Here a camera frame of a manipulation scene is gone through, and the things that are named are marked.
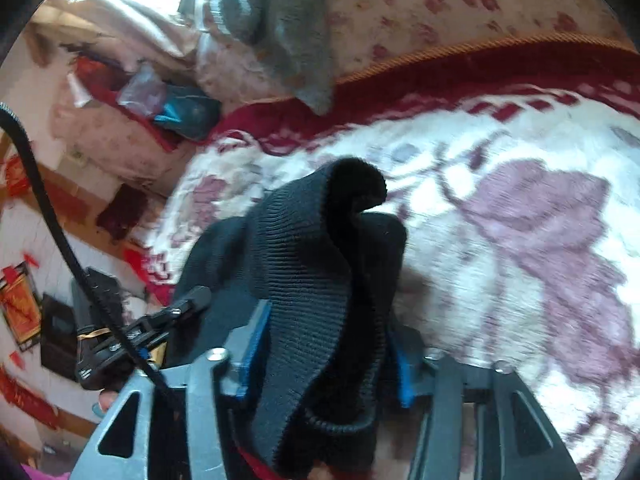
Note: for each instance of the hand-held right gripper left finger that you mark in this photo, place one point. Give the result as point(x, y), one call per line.
point(250, 360)

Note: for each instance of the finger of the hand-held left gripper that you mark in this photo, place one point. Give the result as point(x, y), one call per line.
point(190, 300)

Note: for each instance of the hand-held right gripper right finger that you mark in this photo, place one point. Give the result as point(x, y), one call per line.
point(405, 382)

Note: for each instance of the black pants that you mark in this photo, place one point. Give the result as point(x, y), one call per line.
point(310, 285)

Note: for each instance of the person's left hand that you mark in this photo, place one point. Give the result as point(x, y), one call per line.
point(104, 402)

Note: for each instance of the black rectangular box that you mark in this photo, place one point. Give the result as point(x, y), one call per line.
point(57, 335)

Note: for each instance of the dark red cloth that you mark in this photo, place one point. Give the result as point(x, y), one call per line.
point(122, 210)

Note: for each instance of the pink garment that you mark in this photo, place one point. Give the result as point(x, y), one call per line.
point(42, 472)

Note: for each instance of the beige pillow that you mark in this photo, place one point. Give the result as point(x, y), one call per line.
point(110, 145)

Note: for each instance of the blue bag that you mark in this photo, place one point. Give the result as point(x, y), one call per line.
point(185, 110)

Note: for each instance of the red white plush blanket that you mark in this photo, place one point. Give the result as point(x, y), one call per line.
point(500, 210)

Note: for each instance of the clear plastic bag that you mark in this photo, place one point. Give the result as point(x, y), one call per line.
point(142, 90)

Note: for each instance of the pink satin cloth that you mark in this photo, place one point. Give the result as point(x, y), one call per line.
point(140, 25)

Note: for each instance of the grey fleece blanket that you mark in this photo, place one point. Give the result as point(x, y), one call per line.
point(290, 35)

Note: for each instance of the pink floral bedsheet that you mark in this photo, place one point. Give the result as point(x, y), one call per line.
point(450, 0)

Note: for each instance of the red wall decoration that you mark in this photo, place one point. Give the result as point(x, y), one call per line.
point(25, 400)

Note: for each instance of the red wall poster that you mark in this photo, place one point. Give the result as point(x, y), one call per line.
point(17, 310)

